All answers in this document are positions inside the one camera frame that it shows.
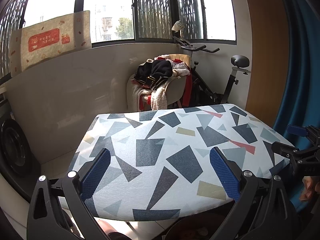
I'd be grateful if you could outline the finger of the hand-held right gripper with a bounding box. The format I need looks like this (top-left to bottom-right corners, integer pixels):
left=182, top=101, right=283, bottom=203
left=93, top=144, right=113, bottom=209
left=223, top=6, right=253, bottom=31
left=286, top=124, right=320, bottom=147
left=271, top=141, right=320, bottom=180

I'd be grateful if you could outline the fluffy pale garment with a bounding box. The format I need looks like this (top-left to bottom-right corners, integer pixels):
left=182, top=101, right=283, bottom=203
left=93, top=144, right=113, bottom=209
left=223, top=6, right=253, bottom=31
left=172, top=61, right=191, bottom=78

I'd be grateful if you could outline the red garment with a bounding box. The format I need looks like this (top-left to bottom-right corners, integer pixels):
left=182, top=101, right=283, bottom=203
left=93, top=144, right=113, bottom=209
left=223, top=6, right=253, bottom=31
left=181, top=75, right=193, bottom=107

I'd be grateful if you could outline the blue curtain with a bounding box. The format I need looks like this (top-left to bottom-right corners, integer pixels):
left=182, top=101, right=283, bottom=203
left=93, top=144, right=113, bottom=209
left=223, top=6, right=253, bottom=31
left=272, top=0, right=320, bottom=213

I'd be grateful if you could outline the black exercise bike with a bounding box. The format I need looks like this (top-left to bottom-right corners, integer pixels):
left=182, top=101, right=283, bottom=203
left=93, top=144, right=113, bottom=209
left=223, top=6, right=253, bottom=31
left=172, top=36, right=252, bottom=107

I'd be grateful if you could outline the person's right hand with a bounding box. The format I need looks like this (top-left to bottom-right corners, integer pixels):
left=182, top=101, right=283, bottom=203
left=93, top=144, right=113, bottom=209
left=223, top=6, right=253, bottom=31
left=299, top=176, right=320, bottom=202

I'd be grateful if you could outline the beige chair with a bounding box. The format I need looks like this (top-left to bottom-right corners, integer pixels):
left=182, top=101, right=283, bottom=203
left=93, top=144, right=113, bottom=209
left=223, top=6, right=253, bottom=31
left=126, top=54, right=193, bottom=112

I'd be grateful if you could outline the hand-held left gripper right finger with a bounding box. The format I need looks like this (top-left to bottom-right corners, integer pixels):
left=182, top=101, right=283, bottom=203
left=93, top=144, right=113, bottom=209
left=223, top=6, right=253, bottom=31
left=205, top=146, right=298, bottom=240

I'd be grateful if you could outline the dark framed window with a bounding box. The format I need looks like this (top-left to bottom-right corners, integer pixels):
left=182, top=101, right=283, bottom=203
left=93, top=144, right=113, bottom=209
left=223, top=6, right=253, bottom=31
left=0, top=0, right=237, bottom=75

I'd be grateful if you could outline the black jacket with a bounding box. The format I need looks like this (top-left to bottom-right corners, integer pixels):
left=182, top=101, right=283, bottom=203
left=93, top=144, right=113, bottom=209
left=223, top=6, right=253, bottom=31
left=134, top=59, right=173, bottom=90

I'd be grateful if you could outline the geometric patterned tablecloth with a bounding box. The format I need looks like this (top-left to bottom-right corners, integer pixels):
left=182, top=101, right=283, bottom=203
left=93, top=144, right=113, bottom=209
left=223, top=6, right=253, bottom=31
left=69, top=104, right=298, bottom=222

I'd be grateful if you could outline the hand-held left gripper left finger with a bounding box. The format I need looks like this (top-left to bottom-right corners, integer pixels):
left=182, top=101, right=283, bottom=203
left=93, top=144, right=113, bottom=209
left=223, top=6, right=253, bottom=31
left=26, top=147, right=112, bottom=240

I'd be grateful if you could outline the white fleece blanket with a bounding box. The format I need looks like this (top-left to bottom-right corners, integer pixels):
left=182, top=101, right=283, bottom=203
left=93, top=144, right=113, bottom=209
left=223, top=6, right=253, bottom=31
left=130, top=84, right=167, bottom=110

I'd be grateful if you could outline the cream printed mat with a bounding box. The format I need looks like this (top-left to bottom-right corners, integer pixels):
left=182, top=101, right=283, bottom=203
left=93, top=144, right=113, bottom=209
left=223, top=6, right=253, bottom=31
left=10, top=10, right=92, bottom=77

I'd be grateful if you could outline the wooden panel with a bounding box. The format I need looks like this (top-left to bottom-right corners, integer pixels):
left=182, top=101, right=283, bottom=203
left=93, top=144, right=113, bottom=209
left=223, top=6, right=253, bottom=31
left=246, top=0, right=290, bottom=128

